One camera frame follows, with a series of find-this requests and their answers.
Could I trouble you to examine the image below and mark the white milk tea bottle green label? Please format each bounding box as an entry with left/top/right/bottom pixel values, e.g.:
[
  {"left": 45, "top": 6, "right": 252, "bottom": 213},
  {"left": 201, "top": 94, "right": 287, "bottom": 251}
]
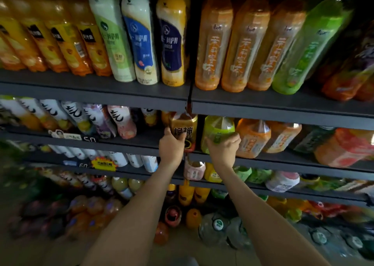
[{"left": 88, "top": 0, "right": 137, "bottom": 83}]

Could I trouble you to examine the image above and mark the small green drink bottle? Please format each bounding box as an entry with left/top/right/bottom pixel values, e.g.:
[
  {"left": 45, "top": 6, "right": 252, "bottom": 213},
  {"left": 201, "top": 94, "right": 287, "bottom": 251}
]
[
  {"left": 234, "top": 166, "right": 252, "bottom": 182},
  {"left": 247, "top": 169, "right": 274, "bottom": 185}
]

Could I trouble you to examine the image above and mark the group of purple orange soda bottles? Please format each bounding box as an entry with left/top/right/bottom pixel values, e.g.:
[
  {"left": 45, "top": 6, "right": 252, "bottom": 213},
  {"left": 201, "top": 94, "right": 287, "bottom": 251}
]
[{"left": 8, "top": 195, "right": 124, "bottom": 240}]

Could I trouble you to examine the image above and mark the person's right forearm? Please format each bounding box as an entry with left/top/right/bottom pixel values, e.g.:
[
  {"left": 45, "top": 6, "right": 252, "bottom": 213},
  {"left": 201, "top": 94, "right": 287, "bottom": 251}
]
[{"left": 217, "top": 163, "right": 331, "bottom": 266}]

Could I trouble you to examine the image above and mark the white milk tea bottle blue label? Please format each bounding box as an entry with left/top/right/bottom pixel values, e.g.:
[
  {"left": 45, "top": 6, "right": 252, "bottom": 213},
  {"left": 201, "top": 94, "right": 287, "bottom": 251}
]
[{"left": 121, "top": 0, "right": 160, "bottom": 85}]

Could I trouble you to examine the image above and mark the small light green tea bottle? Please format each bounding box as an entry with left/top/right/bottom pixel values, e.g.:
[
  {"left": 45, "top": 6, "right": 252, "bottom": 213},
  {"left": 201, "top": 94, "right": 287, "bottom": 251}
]
[{"left": 200, "top": 116, "right": 236, "bottom": 155}]

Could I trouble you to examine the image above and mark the white shelf price tag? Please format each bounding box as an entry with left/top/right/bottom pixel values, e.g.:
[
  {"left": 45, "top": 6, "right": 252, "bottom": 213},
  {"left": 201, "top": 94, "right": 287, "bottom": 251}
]
[{"left": 48, "top": 129, "right": 97, "bottom": 142}]

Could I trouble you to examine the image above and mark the row of white black-print bottles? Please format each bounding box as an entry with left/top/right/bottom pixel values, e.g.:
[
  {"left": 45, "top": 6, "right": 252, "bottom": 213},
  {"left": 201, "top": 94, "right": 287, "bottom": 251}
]
[{"left": 0, "top": 95, "right": 160, "bottom": 141}]

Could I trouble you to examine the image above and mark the orange bottle black label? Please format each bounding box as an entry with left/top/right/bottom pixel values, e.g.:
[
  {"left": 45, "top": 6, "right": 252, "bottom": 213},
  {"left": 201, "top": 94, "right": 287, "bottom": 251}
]
[
  {"left": 194, "top": 187, "right": 211, "bottom": 204},
  {"left": 178, "top": 181, "right": 195, "bottom": 207}
]

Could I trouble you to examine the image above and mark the tall green tea bottle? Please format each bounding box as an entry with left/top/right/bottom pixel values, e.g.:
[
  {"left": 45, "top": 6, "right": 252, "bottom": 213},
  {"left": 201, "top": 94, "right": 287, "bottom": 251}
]
[{"left": 272, "top": 0, "right": 366, "bottom": 95}]

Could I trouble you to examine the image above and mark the orange juice bottle yellow label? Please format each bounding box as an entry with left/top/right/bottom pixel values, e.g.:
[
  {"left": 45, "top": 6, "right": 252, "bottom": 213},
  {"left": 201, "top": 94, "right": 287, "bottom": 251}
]
[
  {"left": 15, "top": 0, "right": 70, "bottom": 73},
  {"left": 0, "top": 0, "right": 48, "bottom": 72},
  {"left": 68, "top": 0, "right": 113, "bottom": 77},
  {"left": 0, "top": 32, "right": 27, "bottom": 71},
  {"left": 38, "top": 0, "right": 94, "bottom": 77}
]

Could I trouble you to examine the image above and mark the large clear water bottle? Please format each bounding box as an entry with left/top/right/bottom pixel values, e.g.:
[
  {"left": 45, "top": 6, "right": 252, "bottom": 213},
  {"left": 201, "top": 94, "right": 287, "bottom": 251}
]
[
  {"left": 226, "top": 216, "right": 253, "bottom": 250},
  {"left": 198, "top": 213, "right": 231, "bottom": 247}
]

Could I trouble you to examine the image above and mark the white pink label bottle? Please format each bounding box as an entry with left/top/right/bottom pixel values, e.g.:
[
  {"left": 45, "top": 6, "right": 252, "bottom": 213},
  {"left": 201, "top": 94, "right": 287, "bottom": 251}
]
[{"left": 265, "top": 171, "right": 300, "bottom": 193}]

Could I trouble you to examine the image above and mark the person's left hand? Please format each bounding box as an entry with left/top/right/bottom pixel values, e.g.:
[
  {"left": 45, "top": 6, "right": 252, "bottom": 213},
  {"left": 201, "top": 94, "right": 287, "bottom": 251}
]
[{"left": 159, "top": 127, "right": 187, "bottom": 167}]

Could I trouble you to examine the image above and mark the orange soda bottle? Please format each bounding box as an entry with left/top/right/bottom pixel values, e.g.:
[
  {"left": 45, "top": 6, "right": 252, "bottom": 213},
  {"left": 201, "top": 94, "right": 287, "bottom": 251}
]
[
  {"left": 154, "top": 222, "right": 169, "bottom": 245},
  {"left": 186, "top": 208, "right": 203, "bottom": 230}
]

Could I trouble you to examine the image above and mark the yellow red promotion tag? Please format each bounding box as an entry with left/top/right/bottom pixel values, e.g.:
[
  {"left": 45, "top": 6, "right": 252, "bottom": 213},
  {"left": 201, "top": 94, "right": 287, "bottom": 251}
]
[{"left": 91, "top": 157, "right": 118, "bottom": 172}]

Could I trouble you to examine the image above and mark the dark bottle red cap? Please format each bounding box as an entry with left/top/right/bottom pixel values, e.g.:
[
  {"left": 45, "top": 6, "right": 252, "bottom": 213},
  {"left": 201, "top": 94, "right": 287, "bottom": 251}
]
[{"left": 165, "top": 206, "right": 182, "bottom": 228}]

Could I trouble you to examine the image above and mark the pink orange drink bottle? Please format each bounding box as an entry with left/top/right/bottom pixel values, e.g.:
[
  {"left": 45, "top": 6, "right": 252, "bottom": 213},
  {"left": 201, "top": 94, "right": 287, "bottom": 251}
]
[{"left": 314, "top": 128, "right": 374, "bottom": 169}]

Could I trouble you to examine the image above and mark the small yellow drink bottle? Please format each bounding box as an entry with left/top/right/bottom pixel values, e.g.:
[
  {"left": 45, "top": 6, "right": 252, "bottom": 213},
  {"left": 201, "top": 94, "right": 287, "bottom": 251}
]
[{"left": 204, "top": 163, "right": 223, "bottom": 183}]

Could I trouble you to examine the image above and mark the brown gold label bottle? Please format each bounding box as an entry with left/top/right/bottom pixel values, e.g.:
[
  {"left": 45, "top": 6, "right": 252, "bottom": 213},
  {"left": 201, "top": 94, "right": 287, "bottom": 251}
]
[{"left": 169, "top": 111, "right": 198, "bottom": 153}]

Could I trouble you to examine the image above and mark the tall orange tea bottle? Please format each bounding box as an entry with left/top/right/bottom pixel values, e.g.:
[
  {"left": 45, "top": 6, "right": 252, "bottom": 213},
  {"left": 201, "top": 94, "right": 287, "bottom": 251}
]
[
  {"left": 221, "top": 0, "right": 272, "bottom": 93},
  {"left": 247, "top": 0, "right": 312, "bottom": 92},
  {"left": 195, "top": 0, "right": 234, "bottom": 91}
]

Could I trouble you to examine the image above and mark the small orange tea bottle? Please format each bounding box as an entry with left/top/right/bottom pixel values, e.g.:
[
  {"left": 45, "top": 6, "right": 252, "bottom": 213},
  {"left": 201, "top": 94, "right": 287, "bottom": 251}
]
[
  {"left": 263, "top": 121, "right": 303, "bottom": 154},
  {"left": 235, "top": 118, "right": 272, "bottom": 159}
]

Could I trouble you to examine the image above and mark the dark green drink bottle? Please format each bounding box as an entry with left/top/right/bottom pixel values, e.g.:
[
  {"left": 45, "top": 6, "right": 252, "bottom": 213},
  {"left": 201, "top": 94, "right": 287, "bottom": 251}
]
[{"left": 292, "top": 126, "right": 335, "bottom": 154}]

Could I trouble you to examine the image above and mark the person's right hand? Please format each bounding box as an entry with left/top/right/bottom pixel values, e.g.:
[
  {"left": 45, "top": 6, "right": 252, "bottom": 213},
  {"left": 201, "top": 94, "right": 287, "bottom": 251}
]
[{"left": 205, "top": 133, "right": 242, "bottom": 170}]

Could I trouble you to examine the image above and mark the yellow milk tea bottle navy label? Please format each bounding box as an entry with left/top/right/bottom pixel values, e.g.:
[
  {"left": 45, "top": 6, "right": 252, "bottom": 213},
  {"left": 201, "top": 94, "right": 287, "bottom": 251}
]
[{"left": 156, "top": 0, "right": 188, "bottom": 87}]

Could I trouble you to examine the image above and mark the dark purple orange drink bottle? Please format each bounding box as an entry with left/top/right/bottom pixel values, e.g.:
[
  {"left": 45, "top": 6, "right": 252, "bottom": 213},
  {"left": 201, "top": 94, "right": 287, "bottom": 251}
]
[{"left": 321, "top": 21, "right": 374, "bottom": 102}]

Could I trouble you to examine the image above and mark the row of striped label bottles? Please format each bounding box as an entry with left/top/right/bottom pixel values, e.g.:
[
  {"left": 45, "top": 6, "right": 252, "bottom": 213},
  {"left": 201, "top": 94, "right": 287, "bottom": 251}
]
[{"left": 38, "top": 168, "right": 115, "bottom": 195}]

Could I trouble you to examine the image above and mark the small pink drink bottle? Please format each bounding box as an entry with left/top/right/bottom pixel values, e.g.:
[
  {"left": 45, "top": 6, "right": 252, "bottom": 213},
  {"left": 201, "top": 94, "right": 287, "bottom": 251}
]
[{"left": 184, "top": 158, "right": 206, "bottom": 181}]

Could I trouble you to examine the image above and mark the dark grey shelf board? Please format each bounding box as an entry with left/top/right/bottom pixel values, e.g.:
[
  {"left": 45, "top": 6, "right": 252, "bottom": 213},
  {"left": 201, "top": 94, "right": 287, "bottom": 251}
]
[
  {"left": 191, "top": 83, "right": 374, "bottom": 131},
  {"left": 0, "top": 125, "right": 374, "bottom": 182},
  {"left": 0, "top": 68, "right": 192, "bottom": 113},
  {"left": 26, "top": 152, "right": 374, "bottom": 208}
]

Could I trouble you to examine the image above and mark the pale yellow drink bottle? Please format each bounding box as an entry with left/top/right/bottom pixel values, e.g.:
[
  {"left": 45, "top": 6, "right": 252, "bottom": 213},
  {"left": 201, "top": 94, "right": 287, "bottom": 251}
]
[
  {"left": 111, "top": 177, "right": 134, "bottom": 200},
  {"left": 129, "top": 179, "right": 144, "bottom": 193}
]

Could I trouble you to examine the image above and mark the person's left forearm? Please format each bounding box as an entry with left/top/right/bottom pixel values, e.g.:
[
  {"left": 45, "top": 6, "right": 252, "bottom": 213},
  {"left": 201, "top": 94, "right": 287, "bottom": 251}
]
[{"left": 81, "top": 159, "right": 182, "bottom": 266}]

